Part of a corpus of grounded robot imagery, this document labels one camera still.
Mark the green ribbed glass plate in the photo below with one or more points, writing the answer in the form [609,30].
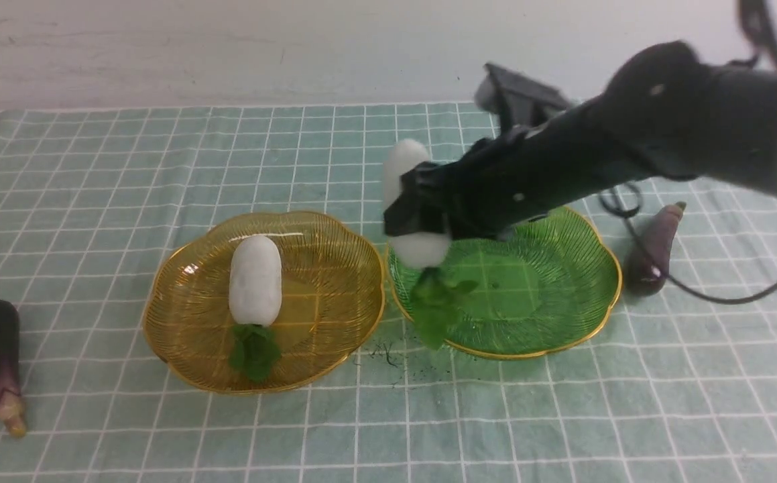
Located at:
[549,287]

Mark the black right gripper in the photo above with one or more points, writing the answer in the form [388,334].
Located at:
[498,183]

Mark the dark purple eggplant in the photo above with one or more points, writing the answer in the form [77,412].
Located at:
[12,407]

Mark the amber ribbed glass plate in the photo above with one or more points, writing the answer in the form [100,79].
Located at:
[333,299]

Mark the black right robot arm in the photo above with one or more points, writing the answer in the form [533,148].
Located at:
[664,114]

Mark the white radish with leaves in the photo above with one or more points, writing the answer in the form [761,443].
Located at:
[255,299]

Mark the teal checkered tablecloth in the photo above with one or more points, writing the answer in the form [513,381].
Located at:
[671,390]

